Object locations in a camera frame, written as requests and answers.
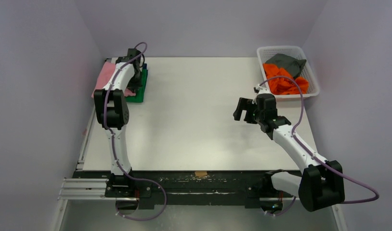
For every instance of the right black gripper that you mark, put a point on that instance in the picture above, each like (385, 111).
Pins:
(247, 109)

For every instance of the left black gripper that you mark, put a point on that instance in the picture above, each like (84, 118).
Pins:
(135, 86)

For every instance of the pink t-shirt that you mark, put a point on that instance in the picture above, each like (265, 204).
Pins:
(105, 75)

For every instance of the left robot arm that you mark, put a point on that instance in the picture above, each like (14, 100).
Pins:
(113, 114)

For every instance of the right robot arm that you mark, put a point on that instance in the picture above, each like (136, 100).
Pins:
(321, 183)

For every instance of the green folded t-shirt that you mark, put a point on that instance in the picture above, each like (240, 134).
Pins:
(137, 96)

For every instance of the orange t-shirt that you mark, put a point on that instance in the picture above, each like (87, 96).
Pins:
(282, 82)

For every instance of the dark grey t-shirt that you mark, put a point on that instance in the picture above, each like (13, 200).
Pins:
(292, 65)

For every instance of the white plastic basket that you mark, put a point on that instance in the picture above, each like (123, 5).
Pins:
(267, 52)

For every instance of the brown tape piece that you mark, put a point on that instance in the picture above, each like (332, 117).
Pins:
(201, 174)

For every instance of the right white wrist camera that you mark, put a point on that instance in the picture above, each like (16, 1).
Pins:
(261, 90)

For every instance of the black mounting base rail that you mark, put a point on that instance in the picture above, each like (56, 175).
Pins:
(185, 188)

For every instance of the aluminium frame rail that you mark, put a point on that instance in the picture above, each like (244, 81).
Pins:
(82, 189)

